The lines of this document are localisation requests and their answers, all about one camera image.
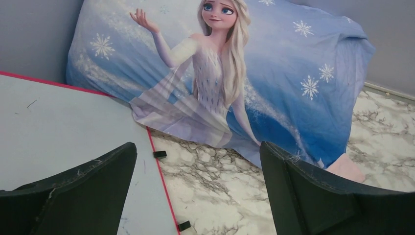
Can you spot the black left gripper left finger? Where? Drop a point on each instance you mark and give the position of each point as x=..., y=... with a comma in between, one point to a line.
x=85, y=200

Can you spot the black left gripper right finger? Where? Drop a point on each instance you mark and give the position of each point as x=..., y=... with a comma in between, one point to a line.
x=308, y=200

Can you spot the pink-framed whiteboard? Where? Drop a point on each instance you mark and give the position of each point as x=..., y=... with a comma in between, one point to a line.
x=47, y=128

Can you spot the black whiteboard clip lower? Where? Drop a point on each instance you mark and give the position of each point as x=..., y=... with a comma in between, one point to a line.
x=183, y=226

